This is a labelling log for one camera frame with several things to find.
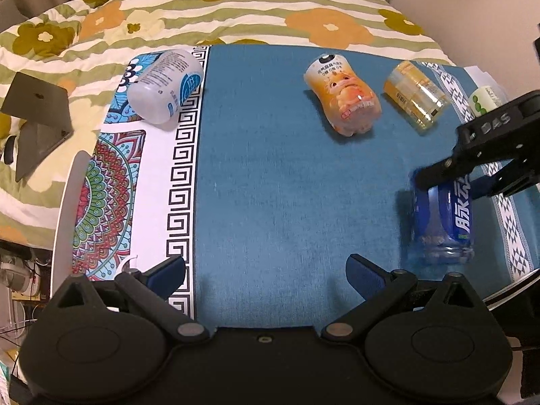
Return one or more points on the floral striped duvet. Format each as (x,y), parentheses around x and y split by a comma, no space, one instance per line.
(84,47)

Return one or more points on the orange cartoon cup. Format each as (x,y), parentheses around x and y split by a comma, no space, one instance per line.
(350,105)

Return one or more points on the blue patterned tablecloth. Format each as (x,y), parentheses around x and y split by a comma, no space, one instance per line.
(255,191)

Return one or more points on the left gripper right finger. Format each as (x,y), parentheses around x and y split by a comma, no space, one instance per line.
(382,293)

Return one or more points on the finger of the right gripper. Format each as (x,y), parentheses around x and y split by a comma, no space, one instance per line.
(484,186)
(440,172)

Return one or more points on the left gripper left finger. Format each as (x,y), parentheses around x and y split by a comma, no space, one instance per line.
(147,295)

